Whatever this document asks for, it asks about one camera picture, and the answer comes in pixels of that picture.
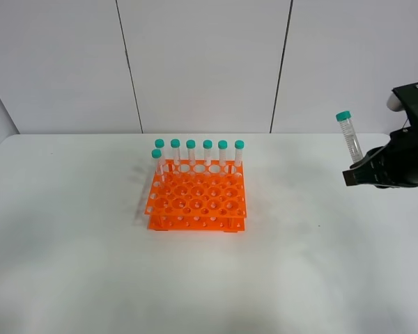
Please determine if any orange plastic test tube rack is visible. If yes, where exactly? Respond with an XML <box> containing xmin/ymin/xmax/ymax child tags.
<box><xmin>145</xmin><ymin>159</ymin><xmax>247</xmax><ymax>232</ymax></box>

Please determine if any teal-capped tube row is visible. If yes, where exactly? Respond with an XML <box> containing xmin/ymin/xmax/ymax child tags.
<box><xmin>155</xmin><ymin>138</ymin><xmax>166</xmax><ymax>165</ymax></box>
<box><xmin>186</xmin><ymin>139</ymin><xmax>196</xmax><ymax>166</ymax></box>
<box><xmin>218</xmin><ymin>140</ymin><xmax>228</xmax><ymax>167</ymax></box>
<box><xmin>171</xmin><ymin>138</ymin><xmax>180</xmax><ymax>166</ymax></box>
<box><xmin>203</xmin><ymin>139</ymin><xmax>212</xmax><ymax>166</ymax></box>
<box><xmin>234</xmin><ymin>140</ymin><xmax>245</xmax><ymax>167</ymax></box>

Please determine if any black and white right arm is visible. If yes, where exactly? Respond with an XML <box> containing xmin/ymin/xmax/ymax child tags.
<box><xmin>343</xmin><ymin>82</ymin><xmax>418</xmax><ymax>189</ymax></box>

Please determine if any teal-capped test tube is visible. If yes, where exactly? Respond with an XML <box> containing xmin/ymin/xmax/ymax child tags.
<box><xmin>151</xmin><ymin>148</ymin><xmax>164</xmax><ymax>182</ymax></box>
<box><xmin>336</xmin><ymin>111</ymin><xmax>363</xmax><ymax>164</ymax></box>

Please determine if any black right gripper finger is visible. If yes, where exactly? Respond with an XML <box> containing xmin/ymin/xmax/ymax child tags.
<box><xmin>342</xmin><ymin>158</ymin><xmax>383</xmax><ymax>187</ymax></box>
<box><xmin>349</xmin><ymin>146</ymin><xmax>383</xmax><ymax>170</ymax></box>

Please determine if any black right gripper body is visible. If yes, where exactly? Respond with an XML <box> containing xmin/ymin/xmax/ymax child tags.
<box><xmin>376</xmin><ymin>127</ymin><xmax>418</xmax><ymax>189</ymax></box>

